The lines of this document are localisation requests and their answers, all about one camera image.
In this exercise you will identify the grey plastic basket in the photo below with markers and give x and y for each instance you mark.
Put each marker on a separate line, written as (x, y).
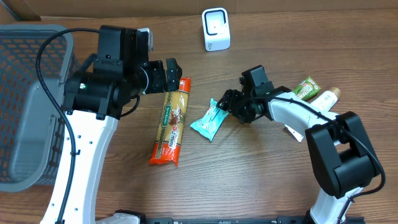
(31, 129)

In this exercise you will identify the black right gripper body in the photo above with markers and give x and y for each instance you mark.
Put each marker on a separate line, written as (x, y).
(237, 101)

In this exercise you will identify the white barcode scanner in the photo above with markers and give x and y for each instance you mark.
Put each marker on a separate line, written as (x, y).
(216, 29)

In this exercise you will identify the teal snack packet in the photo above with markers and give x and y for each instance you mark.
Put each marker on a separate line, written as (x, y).
(210, 123)

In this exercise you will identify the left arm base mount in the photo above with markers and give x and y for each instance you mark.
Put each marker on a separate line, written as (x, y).
(124, 217)

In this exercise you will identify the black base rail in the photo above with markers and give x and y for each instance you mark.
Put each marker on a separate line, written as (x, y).
(278, 220)

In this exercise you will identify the white Pantene tube gold cap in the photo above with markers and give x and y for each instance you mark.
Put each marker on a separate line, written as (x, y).
(324, 102)

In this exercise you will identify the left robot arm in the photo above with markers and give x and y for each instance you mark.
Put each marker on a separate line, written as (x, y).
(93, 101)

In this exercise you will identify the green snack packet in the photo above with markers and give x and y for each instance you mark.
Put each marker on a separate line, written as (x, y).
(307, 89)

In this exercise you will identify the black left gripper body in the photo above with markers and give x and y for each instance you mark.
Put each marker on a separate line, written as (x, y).
(158, 76)

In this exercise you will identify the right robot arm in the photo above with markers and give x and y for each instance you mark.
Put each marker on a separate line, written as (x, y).
(343, 159)

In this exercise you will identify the red spaghetti packet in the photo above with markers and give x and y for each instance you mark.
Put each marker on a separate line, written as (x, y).
(171, 125)

